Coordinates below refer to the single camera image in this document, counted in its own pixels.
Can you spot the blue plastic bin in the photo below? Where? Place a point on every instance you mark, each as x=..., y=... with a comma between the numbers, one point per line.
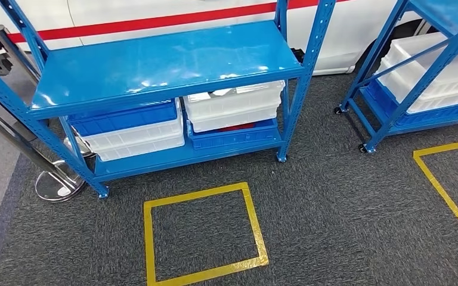
x=430, y=118
x=126, y=118

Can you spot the red plastic item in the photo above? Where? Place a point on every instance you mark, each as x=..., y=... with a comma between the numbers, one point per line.
x=237, y=127

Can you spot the blue metal shelf rack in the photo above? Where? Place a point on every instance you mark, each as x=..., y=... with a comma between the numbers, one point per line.
x=387, y=122
x=154, y=59

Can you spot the stanchion post with chrome base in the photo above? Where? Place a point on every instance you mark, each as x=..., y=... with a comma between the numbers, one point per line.
x=59, y=183

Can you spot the white car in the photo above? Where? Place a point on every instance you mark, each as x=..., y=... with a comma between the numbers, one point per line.
x=351, y=31

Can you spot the red barrier belt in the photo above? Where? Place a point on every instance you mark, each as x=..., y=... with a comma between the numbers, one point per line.
x=154, y=21

